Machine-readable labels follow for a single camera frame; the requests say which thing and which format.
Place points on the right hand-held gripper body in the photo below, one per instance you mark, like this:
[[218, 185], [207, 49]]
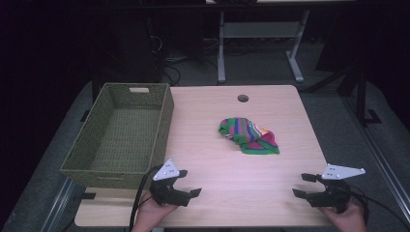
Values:
[[332, 193]]

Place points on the grey metal desk frame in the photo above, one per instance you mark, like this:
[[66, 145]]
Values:
[[257, 30]]

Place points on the person's right hand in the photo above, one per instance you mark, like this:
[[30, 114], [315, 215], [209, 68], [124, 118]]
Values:
[[346, 219]]

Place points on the green woven basket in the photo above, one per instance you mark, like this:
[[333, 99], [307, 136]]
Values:
[[125, 138]]

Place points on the black table clamp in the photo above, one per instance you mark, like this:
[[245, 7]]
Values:
[[87, 196]]

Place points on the black metal stand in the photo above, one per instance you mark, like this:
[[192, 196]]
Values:
[[361, 96]]

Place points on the colourful striped sock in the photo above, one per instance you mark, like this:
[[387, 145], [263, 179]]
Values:
[[249, 135]]

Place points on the person's left hand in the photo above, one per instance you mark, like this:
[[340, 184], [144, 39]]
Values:
[[151, 214]]

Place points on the silver metal rail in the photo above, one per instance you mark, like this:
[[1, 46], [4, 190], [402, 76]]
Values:
[[59, 206], [380, 154]]

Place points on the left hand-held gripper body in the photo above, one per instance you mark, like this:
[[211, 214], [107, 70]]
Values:
[[167, 193]]

